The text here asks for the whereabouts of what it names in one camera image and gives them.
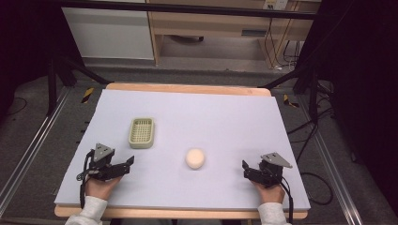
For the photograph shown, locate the light wooden desk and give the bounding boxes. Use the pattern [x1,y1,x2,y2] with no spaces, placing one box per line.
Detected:
[145,0,323,68]

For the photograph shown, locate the black curtain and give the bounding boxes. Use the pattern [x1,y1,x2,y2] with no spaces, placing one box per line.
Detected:
[295,0,398,217]
[0,0,83,121]

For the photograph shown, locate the green slotted soap dish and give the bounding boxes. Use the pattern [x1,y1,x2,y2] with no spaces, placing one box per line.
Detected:
[128,116,156,150]

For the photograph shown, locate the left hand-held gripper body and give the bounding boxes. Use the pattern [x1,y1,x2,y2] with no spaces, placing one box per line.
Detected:
[84,142,124,183]

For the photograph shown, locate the aluminium floor rail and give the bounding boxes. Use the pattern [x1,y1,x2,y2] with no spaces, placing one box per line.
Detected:
[296,93,361,225]
[0,86,72,218]

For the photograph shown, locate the thin black floor cable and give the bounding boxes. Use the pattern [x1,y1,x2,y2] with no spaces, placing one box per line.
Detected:
[5,96,29,117]

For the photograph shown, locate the white cabinet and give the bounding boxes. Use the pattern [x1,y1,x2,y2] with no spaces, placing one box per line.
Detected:
[61,7,155,61]

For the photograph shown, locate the person's left hand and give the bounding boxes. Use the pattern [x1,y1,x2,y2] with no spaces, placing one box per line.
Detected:
[84,175,124,202]

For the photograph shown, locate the pale lilac table mat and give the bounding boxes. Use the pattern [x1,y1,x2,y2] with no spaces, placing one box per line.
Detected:
[54,88,312,211]

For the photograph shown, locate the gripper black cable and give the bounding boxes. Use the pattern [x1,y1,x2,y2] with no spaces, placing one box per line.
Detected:
[264,168,296,225]
[76,149,96,210]

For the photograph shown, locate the yellow black floor tape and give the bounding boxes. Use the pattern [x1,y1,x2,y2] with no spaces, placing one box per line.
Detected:
[283,94,300,109]
[81,86,96,104]

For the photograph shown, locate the person's right hand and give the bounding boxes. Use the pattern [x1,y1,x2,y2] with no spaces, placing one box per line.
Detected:
[252,180,286,205]

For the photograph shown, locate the wooden table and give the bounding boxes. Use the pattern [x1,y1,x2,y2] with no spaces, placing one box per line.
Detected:
[54,82,310,220]

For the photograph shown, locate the round cream soap bar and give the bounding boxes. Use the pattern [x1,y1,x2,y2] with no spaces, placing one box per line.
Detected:
[184,147,207,171]

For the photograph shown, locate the cables under desk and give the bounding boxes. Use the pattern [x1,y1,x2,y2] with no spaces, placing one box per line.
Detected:
[263,18,302,70]

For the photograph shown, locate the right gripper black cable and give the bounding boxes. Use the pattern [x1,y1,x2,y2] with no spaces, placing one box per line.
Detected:
[264,168,296,225]

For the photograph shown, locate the white power strip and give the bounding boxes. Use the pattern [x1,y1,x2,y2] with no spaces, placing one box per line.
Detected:
[263,0,289,10]

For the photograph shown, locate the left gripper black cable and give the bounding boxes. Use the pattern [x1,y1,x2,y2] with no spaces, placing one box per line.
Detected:
[76,149,96,210]

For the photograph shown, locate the black metal stand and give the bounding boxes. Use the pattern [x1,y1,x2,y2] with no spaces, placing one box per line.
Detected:
[257,66,321,124]
[46,55,113,117]

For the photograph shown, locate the black horizontal frame bar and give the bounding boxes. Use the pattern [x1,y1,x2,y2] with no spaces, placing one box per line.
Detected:
[58,0,317,21]

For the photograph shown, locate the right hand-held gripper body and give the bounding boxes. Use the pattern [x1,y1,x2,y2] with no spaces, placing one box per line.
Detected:
[253,152,294,188]

